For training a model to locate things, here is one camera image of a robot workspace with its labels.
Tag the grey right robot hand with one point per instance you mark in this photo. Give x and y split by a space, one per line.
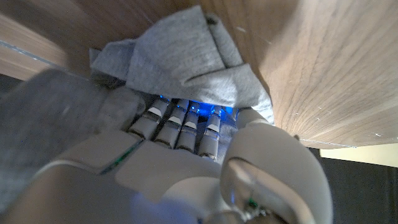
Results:
174 174

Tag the grey shorts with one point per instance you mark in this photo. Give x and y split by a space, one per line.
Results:
180 53

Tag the grey tape outline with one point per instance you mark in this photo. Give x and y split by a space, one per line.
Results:
28 53

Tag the black backdrop curtain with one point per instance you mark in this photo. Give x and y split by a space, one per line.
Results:
367 193

